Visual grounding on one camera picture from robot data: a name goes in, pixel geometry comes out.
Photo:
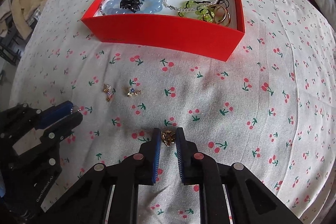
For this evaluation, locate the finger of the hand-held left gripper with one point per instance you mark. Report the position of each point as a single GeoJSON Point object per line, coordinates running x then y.
{"type": "Point", "coordinates": [56, 113]}
{"type": "Point", "coordinates": [68, 124]}

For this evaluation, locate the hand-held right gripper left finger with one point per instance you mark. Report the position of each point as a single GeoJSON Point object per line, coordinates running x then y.
{"type": "Point", "coordinates": [157, 158]}

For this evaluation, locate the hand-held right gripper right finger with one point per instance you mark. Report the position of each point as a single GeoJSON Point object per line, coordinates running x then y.
{"type": "Point", "coordinates": [179, 158]}

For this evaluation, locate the small hook earring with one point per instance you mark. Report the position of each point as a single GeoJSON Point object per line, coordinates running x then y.
{"type": "Point", "coordinates": [76, 108]}

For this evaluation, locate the chunky gold earring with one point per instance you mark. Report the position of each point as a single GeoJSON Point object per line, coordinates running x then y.
{"type": "Point", "coordinates": [168, 138]}

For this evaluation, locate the gold dangling earring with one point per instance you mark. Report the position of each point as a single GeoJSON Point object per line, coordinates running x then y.
{"type": "Point", "coordinates": [109, 92]}

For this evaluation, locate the gold earring with blue stone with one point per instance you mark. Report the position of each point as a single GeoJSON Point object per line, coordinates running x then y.
{"type": "Point", "coordinates": [133, 92]}

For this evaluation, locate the red cardboard box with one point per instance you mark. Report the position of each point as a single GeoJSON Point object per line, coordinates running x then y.
{"type": "Point", "coordinates": [162, 35]}

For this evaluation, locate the black claw hair clip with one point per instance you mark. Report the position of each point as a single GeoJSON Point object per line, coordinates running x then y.
{"type": "Point", "coordinates": [131, 2]}

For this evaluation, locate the cherry print bedsheet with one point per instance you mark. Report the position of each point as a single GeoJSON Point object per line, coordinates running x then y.
{"type": "Point", "coordinates": [236, 108]}

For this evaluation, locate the black metal rack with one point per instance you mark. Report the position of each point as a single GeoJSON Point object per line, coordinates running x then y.
{"type": "Point", "coordinates": [9, 48]}

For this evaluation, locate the grey plaid cloth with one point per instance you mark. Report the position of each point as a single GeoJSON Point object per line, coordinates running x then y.
{"type": "Point", "coordinates": [35, 15]}

